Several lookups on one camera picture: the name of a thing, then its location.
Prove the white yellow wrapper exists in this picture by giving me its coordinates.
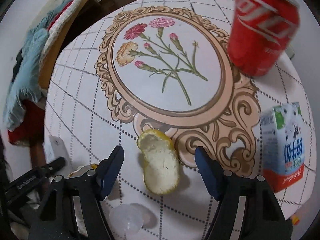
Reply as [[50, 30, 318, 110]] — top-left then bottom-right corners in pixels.
[[68, 164, 98, 178]]

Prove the yellow citrus peel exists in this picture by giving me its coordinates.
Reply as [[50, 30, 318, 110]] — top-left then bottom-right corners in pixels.
[[137, 129, 180, 195]]

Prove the small milk carton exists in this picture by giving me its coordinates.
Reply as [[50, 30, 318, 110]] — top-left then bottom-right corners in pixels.
[[260, 102, 304, 193]]

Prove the clear plastic cup lid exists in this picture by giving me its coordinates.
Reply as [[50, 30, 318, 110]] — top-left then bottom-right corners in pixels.
[[108, 203, 158, 235]]

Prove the red bed sheet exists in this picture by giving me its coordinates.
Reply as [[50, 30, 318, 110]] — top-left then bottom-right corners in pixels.
[[8, 100, 45, 146]]

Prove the light blue blanket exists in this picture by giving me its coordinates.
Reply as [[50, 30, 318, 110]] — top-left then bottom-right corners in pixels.
[[3, 0, 81, 131]]

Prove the floral patterned tablecloth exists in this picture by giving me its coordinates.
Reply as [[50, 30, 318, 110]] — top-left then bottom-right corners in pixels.
[[44, 0, 317, 239]]

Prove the red cola can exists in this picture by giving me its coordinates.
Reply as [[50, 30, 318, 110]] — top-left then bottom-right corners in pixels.
[[228, 0, 300, 76]]

